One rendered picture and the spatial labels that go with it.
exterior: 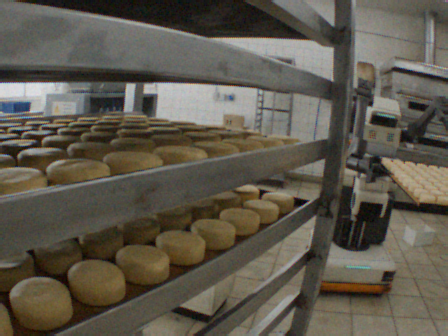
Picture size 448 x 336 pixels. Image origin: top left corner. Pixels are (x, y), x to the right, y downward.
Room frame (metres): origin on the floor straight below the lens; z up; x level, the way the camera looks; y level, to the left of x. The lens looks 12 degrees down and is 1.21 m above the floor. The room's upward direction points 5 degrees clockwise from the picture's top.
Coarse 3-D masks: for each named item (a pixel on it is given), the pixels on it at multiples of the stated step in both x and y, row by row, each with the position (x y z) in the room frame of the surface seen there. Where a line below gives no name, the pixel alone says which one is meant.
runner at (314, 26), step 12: (252, 0) 0.34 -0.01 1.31; (264, 0) 0.33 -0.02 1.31; (276, 0) 0.34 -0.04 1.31; (288, 0) 0.37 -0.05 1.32; (300, 0) 0.40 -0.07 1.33; (276, 12) 0.38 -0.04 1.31; (288, 12) 0.37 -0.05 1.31; (300, 12) 0.40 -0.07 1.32; (312, 12) 0.43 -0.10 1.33; (288, 24) 0.43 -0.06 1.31; (300, 24) 0.42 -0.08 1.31; (312, 24) 0.44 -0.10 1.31; (324, 24) 0.48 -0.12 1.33; (312, 36) 0.49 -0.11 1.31; (324, 36) 0.48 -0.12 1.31
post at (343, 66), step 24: (336, 0) 0.52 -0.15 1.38; (336, 24) 0.52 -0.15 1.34; (336, 48) 0.52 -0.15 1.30; (336, 72) 0.52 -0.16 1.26; (336, 96) 0.52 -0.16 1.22; (336, 120) 0.51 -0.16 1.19; (336, 144) 0.51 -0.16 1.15; (336, 168) 0.51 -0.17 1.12; (336, 192) 0.51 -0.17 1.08; (336, 216) 0.52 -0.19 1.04; (312, 240) 0.52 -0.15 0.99; (312, 264) 0.51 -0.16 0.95; (312, 288) 0.51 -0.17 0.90; (312, 312) 0.52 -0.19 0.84
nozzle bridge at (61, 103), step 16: (48, 96) 1.70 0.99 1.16; (64, 96) 1.64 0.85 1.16; (80, 96) 1.60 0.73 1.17; (96, 96) 1.68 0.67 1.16; (112, 96) 1.81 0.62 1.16; (144, 96) 2.11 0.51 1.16; (48, 112) 1.69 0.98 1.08; (64, 112) 1.64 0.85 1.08; (80, 112) 1.60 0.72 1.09; (96, 112) 1.81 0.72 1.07; (144, 112) 2.24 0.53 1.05
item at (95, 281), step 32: (224, 192) 0.52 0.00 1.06; (256, 192) 0.54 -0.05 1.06; (128, 224) 0.35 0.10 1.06; (160, 224) 0.39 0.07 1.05; (192, 224) 0.38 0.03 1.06; (224, 224) 0.39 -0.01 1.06; (256, 224) 0.41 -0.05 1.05; (32, 256) 0.27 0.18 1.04; (64, 256) 0.25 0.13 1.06; (96, 256) 0.29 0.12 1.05; (128, 256) 0.27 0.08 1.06; (160, 256) 0.28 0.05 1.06; (192, 256) 0.31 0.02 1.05; (0, 288) 0.19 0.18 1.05; (32, 288) 0.19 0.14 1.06; (64, 288) 0.20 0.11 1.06; (96, 288) 0.21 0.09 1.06; (128, 288) 0.25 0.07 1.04; (0, 320) 0.14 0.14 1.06; (32, 320) 0.16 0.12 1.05; (64, 320) 0.18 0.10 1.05
